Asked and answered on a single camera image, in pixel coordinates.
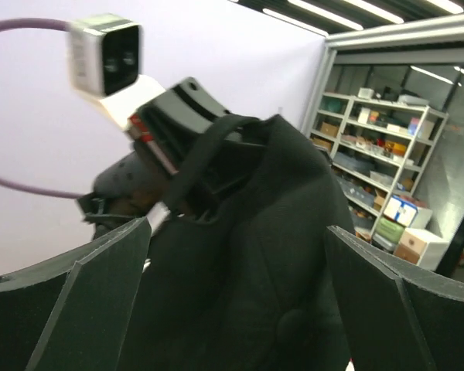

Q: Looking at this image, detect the black cap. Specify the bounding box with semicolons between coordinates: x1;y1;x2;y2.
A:
118;115;353;370

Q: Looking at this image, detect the metal storage shelf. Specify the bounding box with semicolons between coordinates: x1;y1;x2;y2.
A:
310;92;449;240

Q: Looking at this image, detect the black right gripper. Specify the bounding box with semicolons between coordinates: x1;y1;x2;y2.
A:
128;77;267;220

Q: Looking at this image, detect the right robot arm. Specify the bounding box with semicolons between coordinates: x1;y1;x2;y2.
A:
77;77;268;236

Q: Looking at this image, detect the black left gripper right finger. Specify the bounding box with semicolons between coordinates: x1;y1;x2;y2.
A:
326;226;464;371

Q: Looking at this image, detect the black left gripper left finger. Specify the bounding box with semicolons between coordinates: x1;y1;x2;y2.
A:
0;218;151;370

